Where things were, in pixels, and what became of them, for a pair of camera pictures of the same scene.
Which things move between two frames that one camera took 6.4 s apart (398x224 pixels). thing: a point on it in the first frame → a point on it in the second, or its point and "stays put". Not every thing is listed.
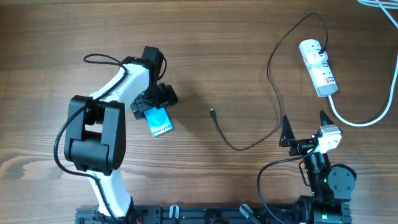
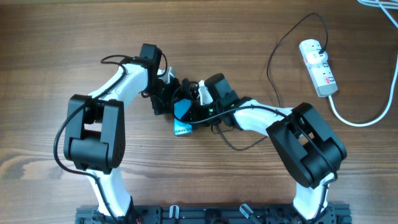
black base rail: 180,214 stays put
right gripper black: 288,139 → 196,109
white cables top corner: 382,4 stays put
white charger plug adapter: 314,58 stays put
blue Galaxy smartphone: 158,121 → 180,108
